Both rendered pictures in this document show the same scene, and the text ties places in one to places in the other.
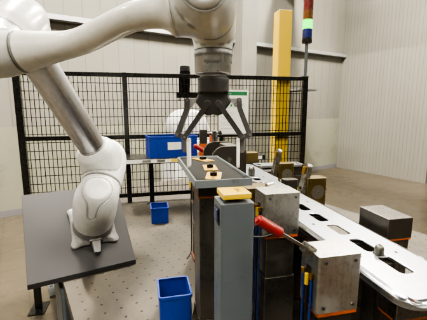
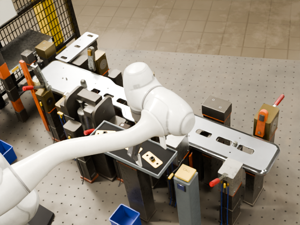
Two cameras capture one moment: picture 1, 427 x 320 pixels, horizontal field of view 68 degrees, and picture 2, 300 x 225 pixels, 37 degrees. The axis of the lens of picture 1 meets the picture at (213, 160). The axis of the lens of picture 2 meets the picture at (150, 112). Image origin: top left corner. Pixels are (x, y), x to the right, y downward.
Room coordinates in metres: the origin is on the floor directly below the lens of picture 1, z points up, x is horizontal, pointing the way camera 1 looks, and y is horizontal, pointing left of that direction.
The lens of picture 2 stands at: (-0.13, 0.66, 2.47)
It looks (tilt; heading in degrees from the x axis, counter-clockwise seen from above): 43 degrees down; 323
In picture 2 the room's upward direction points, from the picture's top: 9 degrees counter-clockwise
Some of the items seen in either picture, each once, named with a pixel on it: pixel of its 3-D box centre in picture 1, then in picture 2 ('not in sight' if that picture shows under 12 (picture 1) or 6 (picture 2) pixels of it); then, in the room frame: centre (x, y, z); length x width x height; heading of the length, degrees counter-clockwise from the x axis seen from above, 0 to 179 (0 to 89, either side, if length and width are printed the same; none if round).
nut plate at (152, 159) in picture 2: (213, 174); (152, 159); (0.78, 0.00, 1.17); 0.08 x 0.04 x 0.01; 177
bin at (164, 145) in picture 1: (171, 145); not in sight; (2.00, 0.27, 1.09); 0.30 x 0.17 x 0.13; 112
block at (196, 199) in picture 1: (208, 244); (137, 183); (0.90, 0.01, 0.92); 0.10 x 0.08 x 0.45; 13
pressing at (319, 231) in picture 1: (284, 195); (140, 107); (1.18, -0.27, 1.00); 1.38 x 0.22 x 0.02; 13
